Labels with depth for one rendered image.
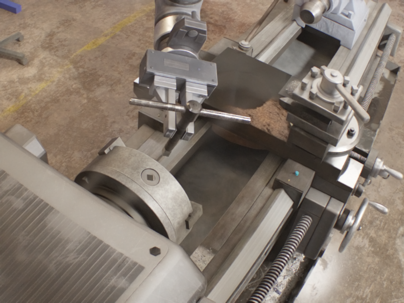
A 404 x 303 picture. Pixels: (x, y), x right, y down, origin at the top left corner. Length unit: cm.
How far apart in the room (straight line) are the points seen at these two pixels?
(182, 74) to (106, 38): 265
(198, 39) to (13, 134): 38
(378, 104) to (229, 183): 132
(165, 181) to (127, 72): 224
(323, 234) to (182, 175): 50
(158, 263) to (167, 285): 4
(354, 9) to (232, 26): 171
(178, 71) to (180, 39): 6
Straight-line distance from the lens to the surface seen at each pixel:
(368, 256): 254
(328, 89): 136
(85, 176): 103
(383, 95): 282
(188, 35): 90
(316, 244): 169
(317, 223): 161
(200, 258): 132
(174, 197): 99
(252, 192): 148
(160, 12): 100
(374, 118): 262
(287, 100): 139
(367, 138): 172
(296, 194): 147
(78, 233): 74
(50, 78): 321
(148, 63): 89
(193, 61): 93
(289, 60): 221
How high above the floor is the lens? 194
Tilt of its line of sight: 45 degrees down
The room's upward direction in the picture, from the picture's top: 7 degrees clockwise
